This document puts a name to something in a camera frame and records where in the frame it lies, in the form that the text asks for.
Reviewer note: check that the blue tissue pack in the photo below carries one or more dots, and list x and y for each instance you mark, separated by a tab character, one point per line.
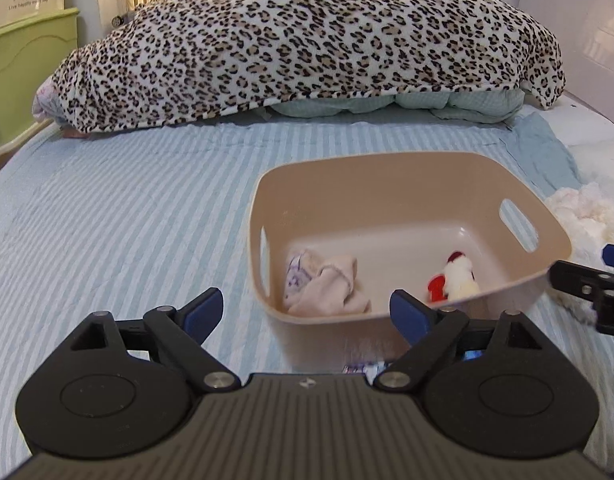
471	355

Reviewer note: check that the beige plastic storage basket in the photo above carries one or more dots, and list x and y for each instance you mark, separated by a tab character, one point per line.
400	215

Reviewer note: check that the leopard print blanket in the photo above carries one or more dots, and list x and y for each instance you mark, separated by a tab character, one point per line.
179	61

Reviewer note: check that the pink fuzzy sock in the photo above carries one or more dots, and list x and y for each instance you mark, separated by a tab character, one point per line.
315	287

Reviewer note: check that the green storage cabinet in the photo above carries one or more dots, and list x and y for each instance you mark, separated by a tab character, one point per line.
30	50

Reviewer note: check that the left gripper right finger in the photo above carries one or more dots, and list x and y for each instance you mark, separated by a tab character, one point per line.
431	333

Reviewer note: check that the small black cartoon box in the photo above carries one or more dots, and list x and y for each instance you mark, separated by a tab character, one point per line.
366	369

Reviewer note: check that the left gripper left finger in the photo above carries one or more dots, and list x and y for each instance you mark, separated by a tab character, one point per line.
178	335

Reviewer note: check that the white red plush toy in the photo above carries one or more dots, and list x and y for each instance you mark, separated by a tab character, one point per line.
456	281

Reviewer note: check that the white fluffy plush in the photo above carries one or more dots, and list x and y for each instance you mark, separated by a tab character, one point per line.
587	217

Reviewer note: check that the striped light blue bedsheet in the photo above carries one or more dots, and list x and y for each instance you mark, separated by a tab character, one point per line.
128	222

